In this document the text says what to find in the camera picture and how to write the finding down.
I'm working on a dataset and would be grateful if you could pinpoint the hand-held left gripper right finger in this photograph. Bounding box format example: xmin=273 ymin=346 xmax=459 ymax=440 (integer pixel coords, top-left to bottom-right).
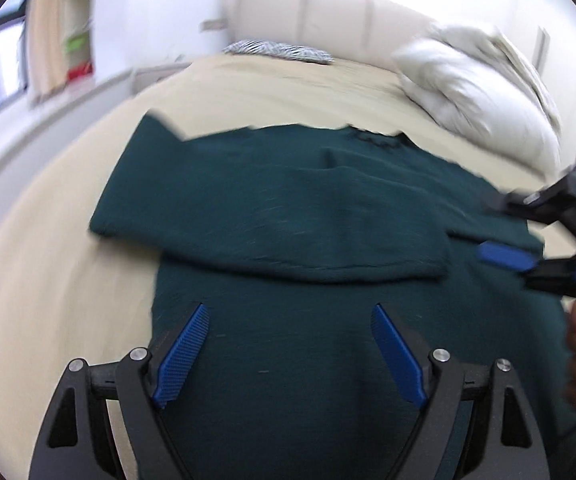
xmin=371 ymin=304 xmax=552 ymax=480

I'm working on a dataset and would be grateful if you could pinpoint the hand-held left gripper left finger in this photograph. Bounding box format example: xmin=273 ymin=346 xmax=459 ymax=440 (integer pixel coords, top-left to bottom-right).
xmin=28 ymin=303 xmax=210 ymax=480

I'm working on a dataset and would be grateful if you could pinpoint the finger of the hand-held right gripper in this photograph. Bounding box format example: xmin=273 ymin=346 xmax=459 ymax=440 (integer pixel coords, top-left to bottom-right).
xmin=477 ymin=241 xmax=576 ymax=297
xmin=480 ymin=180 xmax=569 ymax=223

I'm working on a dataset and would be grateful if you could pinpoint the dark green knit sweater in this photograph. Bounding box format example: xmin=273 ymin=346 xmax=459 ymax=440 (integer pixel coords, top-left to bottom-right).
xmin=89 ymin=114 xmax=576 ymax=480

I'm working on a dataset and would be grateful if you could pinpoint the white rumpled pillow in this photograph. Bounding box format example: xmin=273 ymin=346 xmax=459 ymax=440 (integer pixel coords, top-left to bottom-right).
xmin=392 ymin=22 xmax=564 ymax=171

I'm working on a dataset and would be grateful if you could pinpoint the bed with beige sheet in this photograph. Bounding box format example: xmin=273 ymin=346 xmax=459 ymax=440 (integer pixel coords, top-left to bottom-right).
xmin=0 ymin=52 xmax=576 ymax=480

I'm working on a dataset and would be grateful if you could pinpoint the cream padded headboard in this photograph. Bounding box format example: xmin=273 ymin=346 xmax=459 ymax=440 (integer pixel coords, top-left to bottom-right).
xmin=223 ymin=0 xmax=536 ymax=77

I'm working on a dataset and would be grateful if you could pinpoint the white bedside table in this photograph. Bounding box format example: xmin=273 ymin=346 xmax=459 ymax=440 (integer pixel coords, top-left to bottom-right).
xmin=132 ymin=59 xmax=195 ymax=94

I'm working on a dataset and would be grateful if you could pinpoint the zebra striped pillow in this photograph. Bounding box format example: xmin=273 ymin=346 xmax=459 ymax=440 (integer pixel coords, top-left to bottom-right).
xmin=222 ymin=40 xmax=335 ymax=65

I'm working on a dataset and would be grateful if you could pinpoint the beige curtain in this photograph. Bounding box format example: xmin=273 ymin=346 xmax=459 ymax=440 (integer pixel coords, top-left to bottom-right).
xmin=27 ymin=0 xmax=73 ymax=107

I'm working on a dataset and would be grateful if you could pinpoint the white wall shelf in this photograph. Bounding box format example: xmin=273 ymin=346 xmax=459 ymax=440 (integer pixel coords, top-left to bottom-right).
xmin=62 ymin=0 xmax=97 ymax=86

